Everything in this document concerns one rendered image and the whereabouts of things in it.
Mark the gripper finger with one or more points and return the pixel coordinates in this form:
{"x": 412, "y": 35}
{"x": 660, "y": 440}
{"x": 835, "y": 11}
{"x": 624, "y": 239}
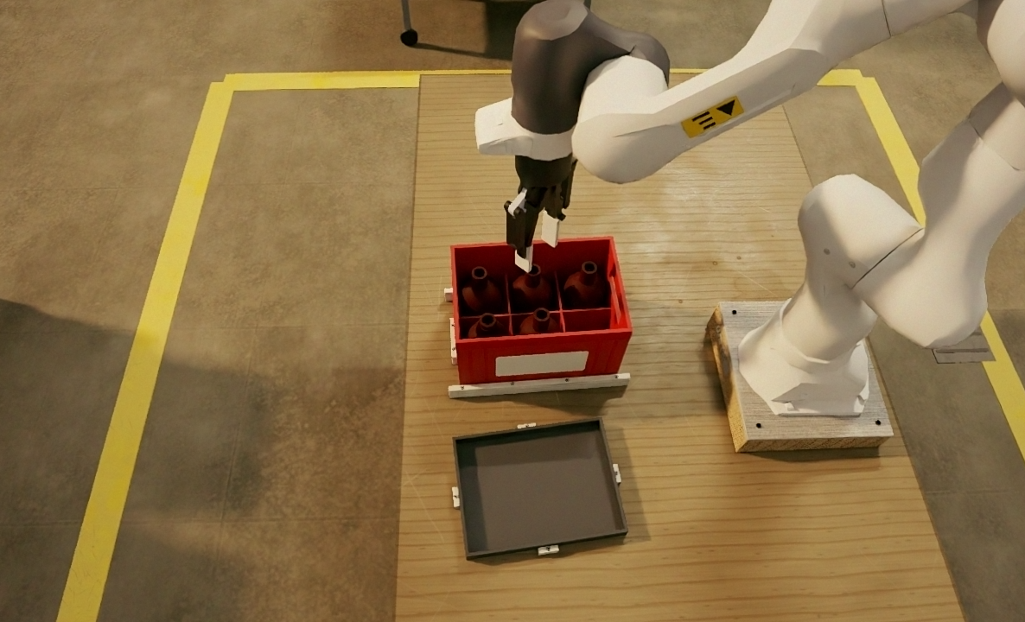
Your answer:
{"x": 521, "y": 225}
{"x": 553, "y": 207}

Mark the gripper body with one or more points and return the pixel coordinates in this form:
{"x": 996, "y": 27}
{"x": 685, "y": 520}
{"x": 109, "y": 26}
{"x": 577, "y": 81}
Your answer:
{"x": 535, "y": 174}

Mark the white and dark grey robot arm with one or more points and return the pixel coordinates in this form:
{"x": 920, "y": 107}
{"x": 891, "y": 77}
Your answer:
{"x": 580, "y": 84}

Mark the red divided crate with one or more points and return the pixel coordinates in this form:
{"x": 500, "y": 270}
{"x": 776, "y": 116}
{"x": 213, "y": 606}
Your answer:
{"x": 592, "y": 341}

